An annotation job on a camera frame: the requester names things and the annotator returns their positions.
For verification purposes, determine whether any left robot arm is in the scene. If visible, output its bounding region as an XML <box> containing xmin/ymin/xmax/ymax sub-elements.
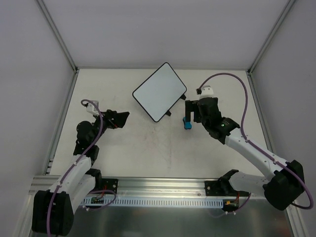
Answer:
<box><xmin>32</xmin><ymin>110</ymin><xmax>129</xmax><ymax>236</ymax></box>

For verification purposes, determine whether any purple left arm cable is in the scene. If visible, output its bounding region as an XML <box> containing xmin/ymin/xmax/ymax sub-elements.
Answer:
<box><xmin>45</xmin><ymin>99</ymin><xmax>117</xmax><ymax>235</ymax></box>

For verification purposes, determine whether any right aluminium frame post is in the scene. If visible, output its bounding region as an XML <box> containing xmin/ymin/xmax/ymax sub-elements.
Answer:
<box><xmin>247</xmin><ymin>0</ymin><xmax>297</xmax><ymax>75</ymax></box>

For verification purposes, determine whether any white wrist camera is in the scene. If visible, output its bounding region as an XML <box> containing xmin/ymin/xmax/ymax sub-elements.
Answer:
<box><xmin>86</xmin><ymin>100</ymin><xmax>99</xmax><ymax>116</ymax></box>
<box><xmin>196</xmin><ymin>85</ymin><xmax>214</xmax><ymax>99</ymax></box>

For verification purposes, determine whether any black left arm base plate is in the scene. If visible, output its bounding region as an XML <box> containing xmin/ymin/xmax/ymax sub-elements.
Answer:
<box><xmin>102</xmin><ymin>178</ymin><xmax>119</xmax><ymax>195</ymax></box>

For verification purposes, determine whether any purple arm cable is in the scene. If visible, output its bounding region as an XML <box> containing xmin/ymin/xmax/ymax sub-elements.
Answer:
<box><xmin>196</xmin><ymin>73</ymin><xmax>311</xmax><ymax>214</ymax></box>
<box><xmin>45</xmin><ymin>99</ymin><xmax>117</xmax><ymax>235</ymax></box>

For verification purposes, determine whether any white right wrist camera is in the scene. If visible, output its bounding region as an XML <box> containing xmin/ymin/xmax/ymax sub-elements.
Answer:
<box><xmin>196</xmin><ymin>85</ymin><xmax>214</xmax><ymax>99</ymax></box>

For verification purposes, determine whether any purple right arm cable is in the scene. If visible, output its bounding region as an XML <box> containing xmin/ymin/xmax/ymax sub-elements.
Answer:
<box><xmin>196</xmin><ymin>73</ymin><xmax>311</xmax><ymax>214</ymax></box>

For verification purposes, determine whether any aluminium mounting rail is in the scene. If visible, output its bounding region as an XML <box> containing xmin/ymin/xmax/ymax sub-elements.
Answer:
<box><xmin>28</xmin><ymin>174</ymin><xmax>267</xmax><ymax>198</ymax></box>

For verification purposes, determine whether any aluminium frame post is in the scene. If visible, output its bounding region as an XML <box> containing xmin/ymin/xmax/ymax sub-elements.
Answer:
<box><xmin>35</xmin><ymin>0</ymin><xmax>78</xmax><ymax>73</ymax></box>
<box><xmin>247</xmin><ymin>0</ymin><xmax>297</xmax><ymax>75</ymax></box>

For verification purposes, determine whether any blue whiteboard eraser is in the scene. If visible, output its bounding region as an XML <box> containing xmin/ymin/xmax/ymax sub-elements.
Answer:
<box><xmin>183</xmin><ymin>117</ymin><xmax>192</xmax><ymax>130</ymax></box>

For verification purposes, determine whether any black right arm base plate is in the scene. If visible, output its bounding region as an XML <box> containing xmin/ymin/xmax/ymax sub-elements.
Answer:
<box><xmin>204</xmin><ymin>180</ymin><xmax>249</xmax><ymax>197</ymax></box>

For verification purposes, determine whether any white slotted cable duct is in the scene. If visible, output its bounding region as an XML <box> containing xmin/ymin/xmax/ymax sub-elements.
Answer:
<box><xmin>80</xmin><ymin>196</ymin><xmax>224</xmax><ymax>209</ymax></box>

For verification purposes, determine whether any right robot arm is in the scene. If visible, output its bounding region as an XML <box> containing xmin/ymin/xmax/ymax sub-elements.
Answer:
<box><xmin>183</xmin><ymin>97</ymin><xmax>306</xmax><ymax>210</ymax></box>

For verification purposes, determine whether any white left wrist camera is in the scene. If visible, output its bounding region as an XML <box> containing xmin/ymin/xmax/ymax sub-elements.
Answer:
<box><xmin>86</xmin><ymin>100</ymin><xmax>99</xmax><ymax>116</ymax></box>

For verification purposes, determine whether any left aluminium frame post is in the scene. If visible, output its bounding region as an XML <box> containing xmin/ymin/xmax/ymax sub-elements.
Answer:
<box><xmin>35</xmin><ymin>0</ymin><xmax>78</xmax><ymax>73</ymax></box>

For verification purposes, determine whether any left aluminium side rail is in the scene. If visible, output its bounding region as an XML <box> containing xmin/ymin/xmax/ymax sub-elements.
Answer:
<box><xmin>41</xmin><ymin>69</ymin><xmax>79</xmax><ymax>175</ymax></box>

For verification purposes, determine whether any aluminium side rail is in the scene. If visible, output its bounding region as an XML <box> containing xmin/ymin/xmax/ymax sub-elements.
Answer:
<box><xmin>41</xmin><ymin>69</ymin><xmax>79</xmax><ymax>175</ymax></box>
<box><xmin>246</xmin><ymin>71</ymin><xmax>275</xmax><ymax>153</ymax></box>

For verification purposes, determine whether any black framed whiteboard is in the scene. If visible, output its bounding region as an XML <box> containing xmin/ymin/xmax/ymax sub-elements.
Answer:
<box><xmin>132</xmin><ymin>62</ymin><xmax>187</xmax><ymax>122</ymax></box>

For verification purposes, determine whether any right aluminium side rail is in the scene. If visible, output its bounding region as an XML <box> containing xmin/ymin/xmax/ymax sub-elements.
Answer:
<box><xmin>246</xmin><ymin>71</ymin><xmax>275</xmax><ymax>153</ymax></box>

